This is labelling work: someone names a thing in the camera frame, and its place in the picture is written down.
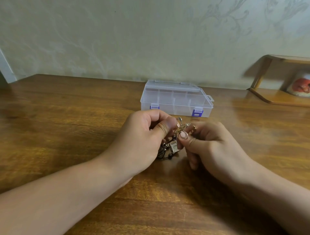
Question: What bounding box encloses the person's right forearm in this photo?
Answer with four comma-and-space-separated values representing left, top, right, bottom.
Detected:
230, 162, 310, 235

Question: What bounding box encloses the white printed mug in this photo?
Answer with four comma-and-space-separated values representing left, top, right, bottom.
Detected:
286, 73, 310, 98

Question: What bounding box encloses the person's left forearm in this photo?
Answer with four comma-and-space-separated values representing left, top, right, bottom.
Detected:
0, 152, 134, 235

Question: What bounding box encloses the clear plastic organizer box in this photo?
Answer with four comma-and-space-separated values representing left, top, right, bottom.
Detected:
140, 80, 215, 118

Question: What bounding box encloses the person's left hand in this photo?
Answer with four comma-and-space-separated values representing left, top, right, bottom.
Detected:
97, 109, 178, 179

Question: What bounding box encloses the person's right hand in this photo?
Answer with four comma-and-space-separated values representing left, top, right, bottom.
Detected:
176, 121, 260, 187

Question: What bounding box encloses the wooden shelf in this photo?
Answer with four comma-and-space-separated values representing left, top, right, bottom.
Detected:
247, 55, 310, 107

